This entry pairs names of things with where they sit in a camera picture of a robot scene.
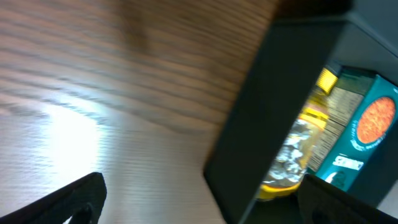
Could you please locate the black gift box with lid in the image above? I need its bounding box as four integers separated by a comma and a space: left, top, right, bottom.
204, 10, 397, 223

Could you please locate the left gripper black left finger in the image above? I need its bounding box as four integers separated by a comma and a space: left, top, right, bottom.
1, 172, 107, 224

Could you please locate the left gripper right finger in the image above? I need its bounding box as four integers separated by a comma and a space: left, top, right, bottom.
298, 174, 397, 224

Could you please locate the yellow Hacks candy bag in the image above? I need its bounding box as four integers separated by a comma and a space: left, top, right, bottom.
256, 68, 338, 201

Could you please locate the teal Chunkies box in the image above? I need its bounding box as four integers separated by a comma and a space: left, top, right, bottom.
308, 67, 397, 191

